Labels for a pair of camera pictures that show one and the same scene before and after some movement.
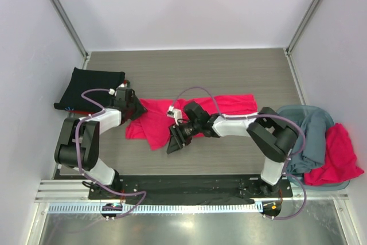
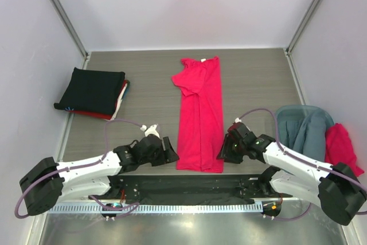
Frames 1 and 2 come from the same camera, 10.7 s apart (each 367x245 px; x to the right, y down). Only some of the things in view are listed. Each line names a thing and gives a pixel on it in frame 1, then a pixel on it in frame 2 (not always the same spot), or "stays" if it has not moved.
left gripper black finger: x=133 y=109 → x=170 y=154
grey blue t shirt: x=312 y=154 stays
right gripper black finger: x=180 y=136 → x=233 y=149
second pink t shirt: x=340 y=161 stays
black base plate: x=189 y=189 stays
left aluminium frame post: x=62 y=12 stays
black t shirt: x=82 y=80 stays
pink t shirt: x=155 y=125 → x=200 y=142
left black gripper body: x=135 y=107 → x=157 y=158
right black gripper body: x=195 y=125 → x=234 y=151
